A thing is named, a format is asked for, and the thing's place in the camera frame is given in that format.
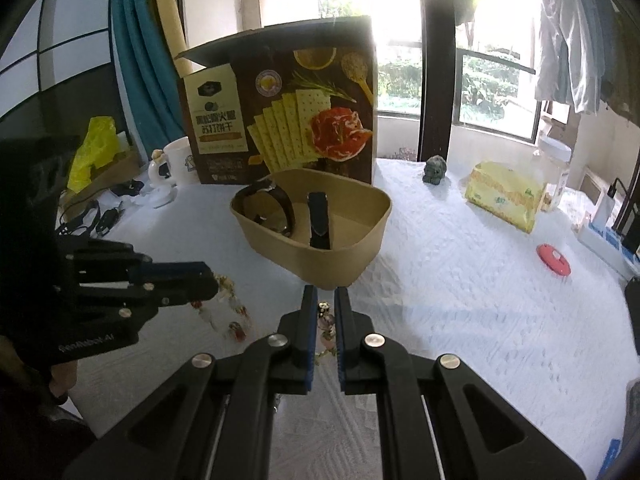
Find brown cracker box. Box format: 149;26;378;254
174;15;377;187

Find white quilted tablecloth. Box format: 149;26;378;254
75;157;632;480

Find white and red bead bracelet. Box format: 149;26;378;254
192;271;252;345

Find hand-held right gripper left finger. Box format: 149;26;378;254
62;285;318;480

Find tan paper bowl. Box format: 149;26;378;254
230;169;392;292

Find yellow plastic bag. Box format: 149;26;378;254
67;116;124;194

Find yellow tissue pack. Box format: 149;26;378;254
464;161;549;235

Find black fitness band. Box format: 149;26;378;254
306;191;333;251

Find clear jar with white lid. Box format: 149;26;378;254
532;137;572;212

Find colourful charm bracelet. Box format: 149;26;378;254
314;301;337;361

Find small grey-green figurine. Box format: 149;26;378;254
422;156;449;187

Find teal curtain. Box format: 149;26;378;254
109;0;187;161

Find white power strip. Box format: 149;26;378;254
578;220;640;282

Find white charger with black cable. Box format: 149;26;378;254
593;178;631;233

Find hanging pale blue clothes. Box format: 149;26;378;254
534;0;618;107

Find crumpled white tissue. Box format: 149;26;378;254
131;184;177;209

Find black cable bundle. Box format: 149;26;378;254
54;199;126;237

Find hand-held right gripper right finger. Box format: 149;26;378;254
334;286;587;480

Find black wrist watch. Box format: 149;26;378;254
235;179;297;239

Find red round lid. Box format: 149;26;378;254
536;243;573;276

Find white mug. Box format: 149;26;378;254
148;137;202;187

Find dark window frame post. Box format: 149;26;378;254
414;0;462;162

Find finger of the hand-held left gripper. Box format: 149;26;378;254
62;240;213;286
72;279;221;333

